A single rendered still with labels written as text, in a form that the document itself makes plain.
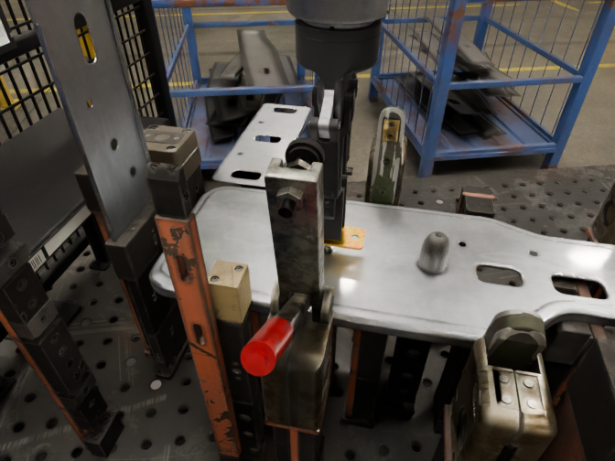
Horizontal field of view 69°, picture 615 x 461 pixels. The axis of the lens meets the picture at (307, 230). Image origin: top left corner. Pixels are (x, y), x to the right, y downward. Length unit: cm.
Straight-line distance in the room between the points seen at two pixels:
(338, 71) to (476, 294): 29
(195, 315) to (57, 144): 46
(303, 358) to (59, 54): 37
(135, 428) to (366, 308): 44
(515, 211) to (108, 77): 97
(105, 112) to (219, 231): 19
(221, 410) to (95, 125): 36
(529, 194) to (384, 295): 86
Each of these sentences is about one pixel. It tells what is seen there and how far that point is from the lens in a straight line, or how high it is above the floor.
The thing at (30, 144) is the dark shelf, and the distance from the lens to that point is 84.
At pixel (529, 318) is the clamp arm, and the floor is 111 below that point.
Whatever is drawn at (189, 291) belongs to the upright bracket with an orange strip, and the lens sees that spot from 42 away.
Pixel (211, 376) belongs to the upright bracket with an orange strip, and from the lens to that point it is 52.
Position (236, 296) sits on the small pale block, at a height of 105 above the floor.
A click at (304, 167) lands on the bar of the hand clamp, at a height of 121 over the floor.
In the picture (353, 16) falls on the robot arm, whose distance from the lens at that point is 38.
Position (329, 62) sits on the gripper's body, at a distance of 40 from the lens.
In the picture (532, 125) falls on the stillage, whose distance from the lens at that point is 303.
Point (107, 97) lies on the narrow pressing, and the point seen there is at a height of 116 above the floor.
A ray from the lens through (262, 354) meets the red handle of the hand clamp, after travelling 27.
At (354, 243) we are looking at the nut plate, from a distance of 53.
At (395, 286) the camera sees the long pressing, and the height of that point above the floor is 100.
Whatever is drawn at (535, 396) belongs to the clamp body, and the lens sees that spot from 39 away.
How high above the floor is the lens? 137
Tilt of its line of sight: 39 degrees down
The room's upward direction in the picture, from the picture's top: straight up
